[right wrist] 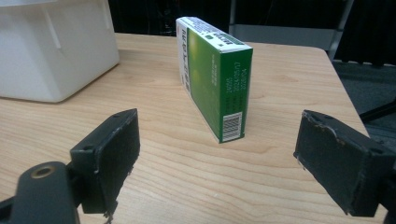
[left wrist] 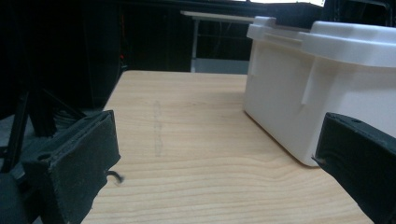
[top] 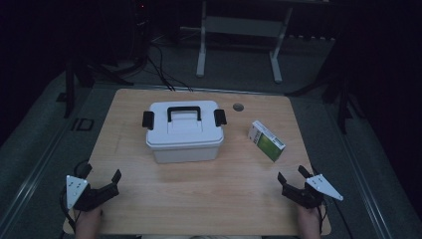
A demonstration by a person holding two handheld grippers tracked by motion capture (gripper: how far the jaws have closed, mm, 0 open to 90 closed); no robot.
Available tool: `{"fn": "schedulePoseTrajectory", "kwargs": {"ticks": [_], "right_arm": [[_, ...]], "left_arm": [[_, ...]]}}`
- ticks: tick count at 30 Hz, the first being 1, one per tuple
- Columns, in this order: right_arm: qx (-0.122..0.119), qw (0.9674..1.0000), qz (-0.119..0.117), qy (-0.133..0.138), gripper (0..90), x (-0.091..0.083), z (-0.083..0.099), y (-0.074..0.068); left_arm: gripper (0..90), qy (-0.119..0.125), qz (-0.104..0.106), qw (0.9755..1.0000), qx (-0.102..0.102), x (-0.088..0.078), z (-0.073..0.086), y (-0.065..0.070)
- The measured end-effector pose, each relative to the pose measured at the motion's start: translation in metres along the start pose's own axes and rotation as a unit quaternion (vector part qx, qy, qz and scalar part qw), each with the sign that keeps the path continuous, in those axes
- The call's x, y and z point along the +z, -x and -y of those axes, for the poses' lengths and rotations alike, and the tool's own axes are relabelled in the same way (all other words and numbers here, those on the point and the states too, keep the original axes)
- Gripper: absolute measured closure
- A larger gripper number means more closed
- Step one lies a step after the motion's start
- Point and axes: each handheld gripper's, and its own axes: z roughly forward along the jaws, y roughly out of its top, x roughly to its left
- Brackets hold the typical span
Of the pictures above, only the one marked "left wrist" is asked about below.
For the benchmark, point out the white metal stand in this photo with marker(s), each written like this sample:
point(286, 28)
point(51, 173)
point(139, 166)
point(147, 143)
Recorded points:
point(195, 40)

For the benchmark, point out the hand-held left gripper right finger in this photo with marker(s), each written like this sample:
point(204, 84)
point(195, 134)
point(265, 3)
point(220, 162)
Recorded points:
point(361, 161)

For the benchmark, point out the white plastic box lid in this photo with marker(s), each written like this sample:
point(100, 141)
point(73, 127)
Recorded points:
point(348, 40)

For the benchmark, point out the black lid latch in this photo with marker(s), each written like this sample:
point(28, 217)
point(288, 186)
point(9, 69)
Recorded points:
point(297, 15)

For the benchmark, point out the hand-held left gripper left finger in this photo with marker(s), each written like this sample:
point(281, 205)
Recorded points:
point(71, 161)

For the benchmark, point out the white plastic storage box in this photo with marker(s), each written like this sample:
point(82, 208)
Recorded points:
point(280, 109)

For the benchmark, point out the black tripod stand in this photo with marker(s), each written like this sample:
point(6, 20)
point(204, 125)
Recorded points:
point(39, 115)

